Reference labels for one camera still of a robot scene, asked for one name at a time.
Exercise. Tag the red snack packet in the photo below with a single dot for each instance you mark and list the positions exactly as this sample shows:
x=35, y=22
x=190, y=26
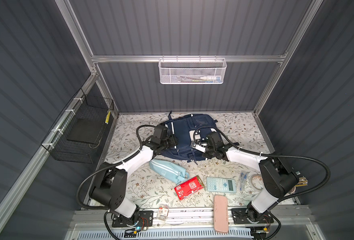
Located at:
x=189, y=187

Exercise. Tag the clear tape roll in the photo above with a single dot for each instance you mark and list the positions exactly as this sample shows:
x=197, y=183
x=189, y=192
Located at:
x=256, y=182

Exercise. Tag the black wire wall basket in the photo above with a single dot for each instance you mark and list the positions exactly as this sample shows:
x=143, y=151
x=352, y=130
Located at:
x=81, y=133

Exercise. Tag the navy blue student backpack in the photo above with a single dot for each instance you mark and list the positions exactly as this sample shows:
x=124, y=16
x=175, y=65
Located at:
x=189, y=129

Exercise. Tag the small clear eraser box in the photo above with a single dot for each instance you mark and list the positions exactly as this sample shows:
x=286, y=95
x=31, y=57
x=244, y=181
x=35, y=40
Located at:
x=162, y=212

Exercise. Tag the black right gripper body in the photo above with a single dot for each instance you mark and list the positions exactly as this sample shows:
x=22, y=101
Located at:
x=209, y=152

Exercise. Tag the light teal pencil pouch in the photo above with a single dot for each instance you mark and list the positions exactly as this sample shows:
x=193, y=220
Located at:
x=169, y=171

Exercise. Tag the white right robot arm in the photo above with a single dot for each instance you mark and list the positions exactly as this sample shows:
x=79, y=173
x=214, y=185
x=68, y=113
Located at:
x=277, y=175

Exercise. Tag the teal calculator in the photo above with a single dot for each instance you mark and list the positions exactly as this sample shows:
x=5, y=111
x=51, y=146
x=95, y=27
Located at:
x=221, y=185

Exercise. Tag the white wire mesh basket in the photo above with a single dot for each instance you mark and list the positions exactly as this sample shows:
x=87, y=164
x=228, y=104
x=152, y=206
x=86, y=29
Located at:
x=187, y=71

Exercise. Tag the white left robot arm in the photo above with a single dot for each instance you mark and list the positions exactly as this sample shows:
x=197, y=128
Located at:
x=109, y=186

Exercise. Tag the clear pen pack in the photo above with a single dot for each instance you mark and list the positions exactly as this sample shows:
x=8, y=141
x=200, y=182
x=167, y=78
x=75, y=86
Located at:
x=243, y=180

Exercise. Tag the pink pencil case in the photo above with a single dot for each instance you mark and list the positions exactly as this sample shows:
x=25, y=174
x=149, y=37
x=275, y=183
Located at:
x=220, y=214

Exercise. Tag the white marker in basket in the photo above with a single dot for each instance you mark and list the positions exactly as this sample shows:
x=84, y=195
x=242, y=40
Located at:
x=217, y=79

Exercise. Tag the pink cup with pencils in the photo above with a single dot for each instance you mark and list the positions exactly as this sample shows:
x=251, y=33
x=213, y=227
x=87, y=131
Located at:
x=303, y=182

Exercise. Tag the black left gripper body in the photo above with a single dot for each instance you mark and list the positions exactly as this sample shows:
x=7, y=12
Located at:
x=169, y=142

